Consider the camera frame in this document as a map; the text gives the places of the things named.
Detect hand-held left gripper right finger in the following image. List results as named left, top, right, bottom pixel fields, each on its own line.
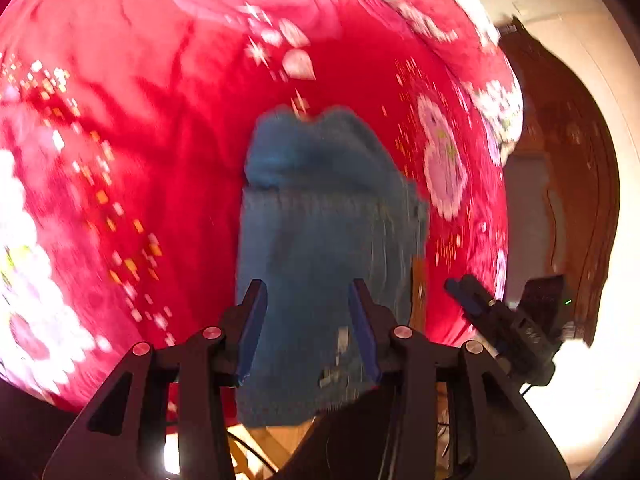
left=349, top=278, right=571, bottom=480

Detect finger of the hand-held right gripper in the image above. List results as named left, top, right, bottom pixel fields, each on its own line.
left=460, top=273, right=502, bottom=312
left=444, top=278, right=482, bottom=319

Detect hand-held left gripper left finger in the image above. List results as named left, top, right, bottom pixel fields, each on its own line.
left=42, top=279, right=269, bottom=480

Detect blue denim pants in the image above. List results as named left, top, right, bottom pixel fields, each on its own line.
left=234, top=105, right=431, bottom=429

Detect red floral blanket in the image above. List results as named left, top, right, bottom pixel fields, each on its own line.
left=0, top=0, right=511, bottom=411

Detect black cable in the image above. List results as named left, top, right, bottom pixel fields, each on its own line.
left=227, top=430, right=278, bottom=475

